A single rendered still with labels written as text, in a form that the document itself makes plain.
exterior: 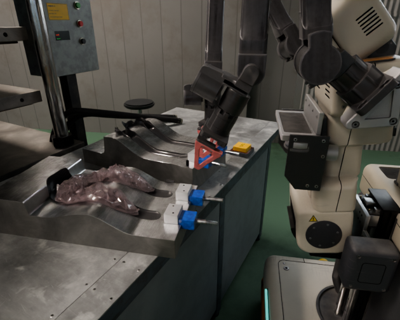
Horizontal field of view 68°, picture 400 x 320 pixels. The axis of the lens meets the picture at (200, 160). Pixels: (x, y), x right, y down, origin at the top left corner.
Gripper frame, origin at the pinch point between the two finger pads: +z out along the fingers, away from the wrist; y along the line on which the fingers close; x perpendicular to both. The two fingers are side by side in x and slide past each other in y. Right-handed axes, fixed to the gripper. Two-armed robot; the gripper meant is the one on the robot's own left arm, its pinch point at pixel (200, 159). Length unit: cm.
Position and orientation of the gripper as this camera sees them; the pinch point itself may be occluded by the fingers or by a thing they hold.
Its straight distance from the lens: 74.7
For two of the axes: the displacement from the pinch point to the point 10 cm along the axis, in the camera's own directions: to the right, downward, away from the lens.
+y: -1.5, 4.1, -9.0
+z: -4.5, 7.8, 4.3
